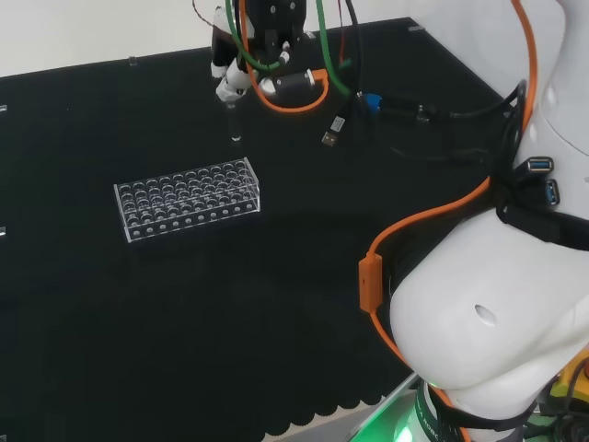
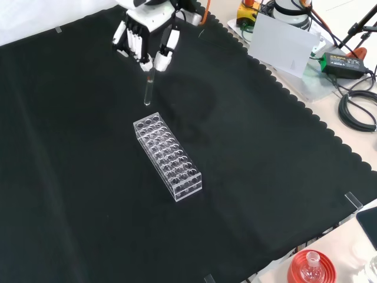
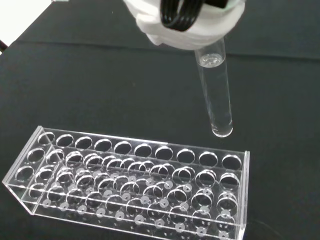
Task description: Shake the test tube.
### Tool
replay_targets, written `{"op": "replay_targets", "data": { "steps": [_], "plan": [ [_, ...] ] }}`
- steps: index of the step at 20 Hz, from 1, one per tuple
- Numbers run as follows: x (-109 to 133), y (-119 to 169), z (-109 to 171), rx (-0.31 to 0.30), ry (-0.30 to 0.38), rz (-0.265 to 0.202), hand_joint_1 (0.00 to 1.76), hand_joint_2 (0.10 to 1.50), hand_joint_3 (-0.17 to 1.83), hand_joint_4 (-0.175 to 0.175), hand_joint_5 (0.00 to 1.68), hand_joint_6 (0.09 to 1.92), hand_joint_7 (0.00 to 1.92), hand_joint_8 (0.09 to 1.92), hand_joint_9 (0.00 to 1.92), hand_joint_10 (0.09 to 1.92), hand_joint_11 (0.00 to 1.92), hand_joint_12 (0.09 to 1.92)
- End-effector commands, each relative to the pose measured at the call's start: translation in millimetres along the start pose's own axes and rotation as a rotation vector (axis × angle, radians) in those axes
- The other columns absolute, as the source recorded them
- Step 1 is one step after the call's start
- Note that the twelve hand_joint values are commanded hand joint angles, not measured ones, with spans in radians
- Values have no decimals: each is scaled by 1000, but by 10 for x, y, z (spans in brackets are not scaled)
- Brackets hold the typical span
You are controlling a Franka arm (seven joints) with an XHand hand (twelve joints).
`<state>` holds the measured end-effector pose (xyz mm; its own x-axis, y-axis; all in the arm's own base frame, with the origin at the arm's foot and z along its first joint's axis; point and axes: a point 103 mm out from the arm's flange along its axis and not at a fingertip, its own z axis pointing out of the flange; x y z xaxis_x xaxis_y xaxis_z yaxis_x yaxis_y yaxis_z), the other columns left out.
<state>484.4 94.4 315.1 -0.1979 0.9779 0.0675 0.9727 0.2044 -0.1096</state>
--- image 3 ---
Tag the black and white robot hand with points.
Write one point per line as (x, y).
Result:
(212, 25)

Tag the clear acrylic test tube rack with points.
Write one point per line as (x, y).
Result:
(130, 182)

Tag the black bench cloth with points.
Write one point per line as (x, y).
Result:
(100, 87)

